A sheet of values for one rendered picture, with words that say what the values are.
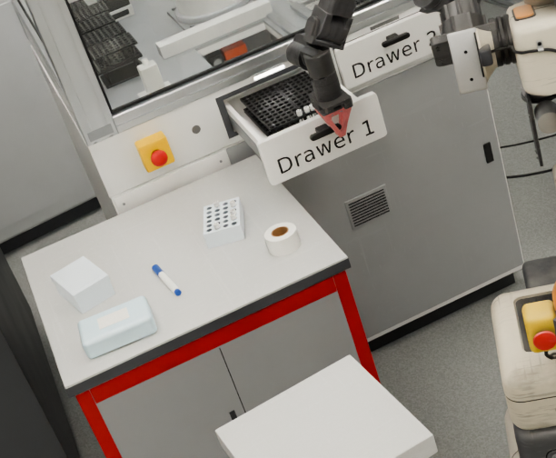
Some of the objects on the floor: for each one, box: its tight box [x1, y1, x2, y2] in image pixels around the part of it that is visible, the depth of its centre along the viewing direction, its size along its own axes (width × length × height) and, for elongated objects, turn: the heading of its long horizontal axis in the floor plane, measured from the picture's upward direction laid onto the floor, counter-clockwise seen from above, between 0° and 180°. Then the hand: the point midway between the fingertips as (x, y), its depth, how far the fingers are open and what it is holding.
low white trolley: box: [21, 154, 381, 458], centre depth 271 cm, size 58×62×76 cm
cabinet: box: [49, 56, 524, 352], centre depth 343 cm, size 95×103×80 cm
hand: (340, 132), depth 249 cm, fingers closed, pressing on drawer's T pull
